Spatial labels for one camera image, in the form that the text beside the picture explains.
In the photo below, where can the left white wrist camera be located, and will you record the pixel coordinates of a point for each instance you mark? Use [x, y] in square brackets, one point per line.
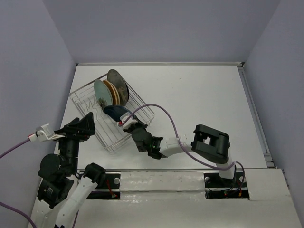
[44, 133]

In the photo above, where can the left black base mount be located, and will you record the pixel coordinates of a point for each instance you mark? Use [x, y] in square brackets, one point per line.
[108, 190]

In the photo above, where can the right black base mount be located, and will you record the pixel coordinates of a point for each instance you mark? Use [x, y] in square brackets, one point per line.
[220, 188]

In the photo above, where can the cream plate with black spot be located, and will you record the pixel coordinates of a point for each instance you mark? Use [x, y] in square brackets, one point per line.
[116, 97]

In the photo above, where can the orange woven round plate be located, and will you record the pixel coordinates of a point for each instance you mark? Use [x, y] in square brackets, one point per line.
[108, 84]

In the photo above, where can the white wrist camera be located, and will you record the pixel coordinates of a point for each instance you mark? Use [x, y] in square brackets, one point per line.
[44, 133]
[127, 120]

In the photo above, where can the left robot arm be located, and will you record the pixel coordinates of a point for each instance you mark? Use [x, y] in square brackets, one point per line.
[55, 207]

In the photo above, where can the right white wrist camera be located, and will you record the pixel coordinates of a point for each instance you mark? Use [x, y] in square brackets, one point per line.
[127, 120]

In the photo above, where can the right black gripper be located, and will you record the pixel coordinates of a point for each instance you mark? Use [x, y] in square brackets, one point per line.
[129, 129]

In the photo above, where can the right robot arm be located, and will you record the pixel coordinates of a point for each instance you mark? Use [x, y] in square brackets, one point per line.
[209, 143]

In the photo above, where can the teal flower plate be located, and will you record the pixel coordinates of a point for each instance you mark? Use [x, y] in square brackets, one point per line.
[102, 94]

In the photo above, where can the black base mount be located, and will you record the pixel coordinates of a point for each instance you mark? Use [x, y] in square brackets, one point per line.
[108, 190]
[220, 188]

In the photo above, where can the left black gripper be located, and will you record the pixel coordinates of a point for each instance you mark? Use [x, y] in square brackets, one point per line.
[86, 124]

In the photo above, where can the grey reindeer plate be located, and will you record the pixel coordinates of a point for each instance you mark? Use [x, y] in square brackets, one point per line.
[114, 77]

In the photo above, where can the metal wire dish rack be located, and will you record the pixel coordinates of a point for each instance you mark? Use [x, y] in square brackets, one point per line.
[109, 134]

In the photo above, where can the dark blue leaf plate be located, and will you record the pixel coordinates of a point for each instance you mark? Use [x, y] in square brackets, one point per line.
[116, 112]

